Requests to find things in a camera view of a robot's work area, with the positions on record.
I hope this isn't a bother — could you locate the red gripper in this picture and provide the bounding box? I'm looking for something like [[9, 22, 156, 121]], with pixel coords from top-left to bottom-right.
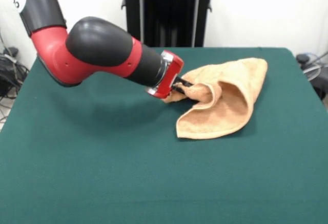
[[146, 50, 197, 99]]

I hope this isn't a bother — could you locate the orange terry towel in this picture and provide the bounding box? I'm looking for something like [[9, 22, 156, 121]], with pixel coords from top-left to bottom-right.
[[161, 57, 269, 140]]

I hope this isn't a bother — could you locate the dark green table cloth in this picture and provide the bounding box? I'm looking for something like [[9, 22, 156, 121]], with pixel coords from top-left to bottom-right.
[[0, 46, 328, 224]]

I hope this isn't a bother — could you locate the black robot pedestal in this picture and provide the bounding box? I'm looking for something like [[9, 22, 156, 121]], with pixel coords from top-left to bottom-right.
[[120, 0, 214, 48]]

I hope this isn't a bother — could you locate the black cable bundle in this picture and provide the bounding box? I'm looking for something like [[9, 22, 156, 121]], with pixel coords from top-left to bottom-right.
[[0, 47, 30, 99]]

